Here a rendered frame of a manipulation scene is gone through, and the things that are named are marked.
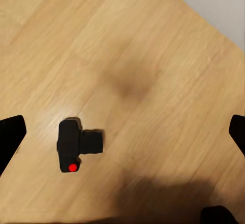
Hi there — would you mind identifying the digital camera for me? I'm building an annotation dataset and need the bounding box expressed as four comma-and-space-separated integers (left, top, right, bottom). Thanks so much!
57, 119, 103, 173

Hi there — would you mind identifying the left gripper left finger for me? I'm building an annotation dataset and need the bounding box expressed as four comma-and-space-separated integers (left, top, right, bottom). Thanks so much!
0, 115, 27, 176

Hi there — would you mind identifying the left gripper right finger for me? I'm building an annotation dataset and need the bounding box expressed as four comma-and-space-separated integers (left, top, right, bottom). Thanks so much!
229, 115, 245, 156

